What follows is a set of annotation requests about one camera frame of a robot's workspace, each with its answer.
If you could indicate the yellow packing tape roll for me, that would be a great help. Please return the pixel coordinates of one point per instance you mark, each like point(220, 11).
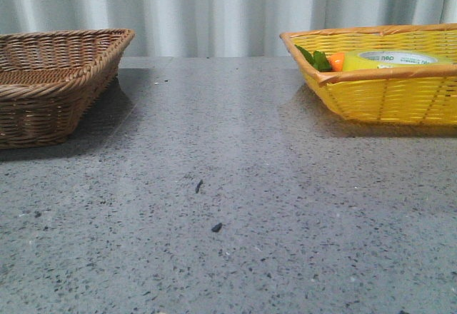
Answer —
point(383, 59)

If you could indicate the orange toy carrot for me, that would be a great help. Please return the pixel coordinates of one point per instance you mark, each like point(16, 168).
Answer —
point(323, 62)

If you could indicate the white pleated curtain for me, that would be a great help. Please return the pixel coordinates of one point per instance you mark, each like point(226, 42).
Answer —
point(221, 28)

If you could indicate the brown wicker basket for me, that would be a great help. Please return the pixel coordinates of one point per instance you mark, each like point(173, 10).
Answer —
point(50, 79)

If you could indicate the yellow woven basket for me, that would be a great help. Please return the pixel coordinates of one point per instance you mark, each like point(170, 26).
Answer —
point(412, 95)

